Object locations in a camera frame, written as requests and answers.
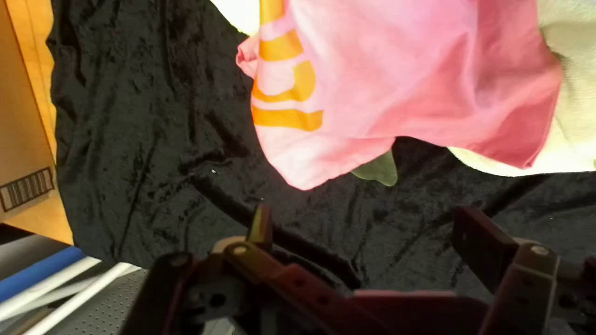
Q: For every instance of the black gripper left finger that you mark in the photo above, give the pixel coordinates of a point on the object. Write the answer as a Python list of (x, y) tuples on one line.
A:
[(262, 231)]

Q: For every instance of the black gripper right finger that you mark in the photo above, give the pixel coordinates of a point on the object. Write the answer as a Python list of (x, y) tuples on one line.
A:
[(485, 248)]

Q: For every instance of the white towel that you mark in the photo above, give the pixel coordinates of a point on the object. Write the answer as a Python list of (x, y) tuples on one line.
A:
[(575, 94)]

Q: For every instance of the pink shirt orange print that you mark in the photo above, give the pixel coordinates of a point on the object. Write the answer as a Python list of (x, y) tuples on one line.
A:
[(398, 81)]

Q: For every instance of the light yellow cloth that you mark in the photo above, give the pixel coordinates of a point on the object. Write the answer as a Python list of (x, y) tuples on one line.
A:
[(381, 170)]

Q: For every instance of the black velvet table cloth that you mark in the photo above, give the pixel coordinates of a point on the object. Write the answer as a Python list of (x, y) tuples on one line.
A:
[(157, 153)]

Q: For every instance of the cardboard box with label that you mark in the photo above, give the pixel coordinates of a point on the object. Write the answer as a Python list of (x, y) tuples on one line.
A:
[(29, 194)]

